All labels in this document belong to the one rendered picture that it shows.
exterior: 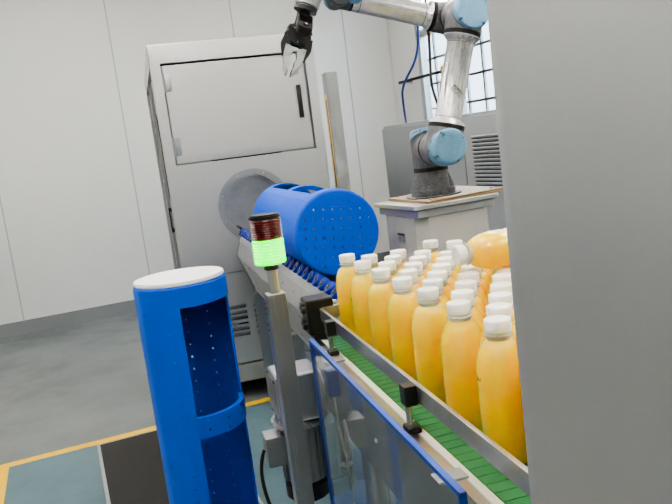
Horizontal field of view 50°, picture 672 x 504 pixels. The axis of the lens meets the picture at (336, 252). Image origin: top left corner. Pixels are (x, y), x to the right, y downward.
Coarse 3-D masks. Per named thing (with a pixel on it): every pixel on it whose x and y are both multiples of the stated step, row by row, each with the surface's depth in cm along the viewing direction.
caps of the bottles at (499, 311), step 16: (448, 256) 154; (384, 272) 148; (400, 272) 143; (416, 272) 143; (432, 272) 139; (448, 272) 145; (464, 272) 135; (480, 272) 140; (496, 272) 135; (400, 288) 136; (432, 288) 125; (464, 288) 125; (496, 288) 120; (448, 304) 112; (464, 304) 111; (496, 304) 109; (512, 304) 114; (496, 320) 100
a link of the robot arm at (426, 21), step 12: (324, 0) 230; (372, 0) 227; (384, 0) 228; (396, 0) 229; (408, 0) 231; (360, 12) 230; (372, 12) 229; (384, 12) 229; (396, 12) 230; (408, 12) 230; (420, 12) 231; (432, 12) 231; (420, 24) 234; (432, 24) 233
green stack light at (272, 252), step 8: (272, 240) 139; (280, 240) 140; (256, 248) 140; (264, 248) 139; (272, 248) 139; (280, 248) 140; (256, 256) 140; (264, 256) 139; (272, 256) 139; (280, 256) 140; (256, 264) 141; (264, 264) 140; (272, 264) 139
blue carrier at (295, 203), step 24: (264, 192) 306; (288, 192) 265; (336, 192) 229; (288, 216) 240; (312, 216) 228; (336, 216) 230; (360, 216) 232; (288, 240) 239; (312, 240) 229; (336, 240) 231; (360, 240) 233; (312, 264) 230; (336, 264) 232
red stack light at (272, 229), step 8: (256, 224) 139; (264, 224) 138; (272, 224) 139; (280, 224) 140; (256, 232) 139; (264, 232) 138; (272, 232) 139; (280, 232) 140; (256, 240) 139; (264, 240) 139
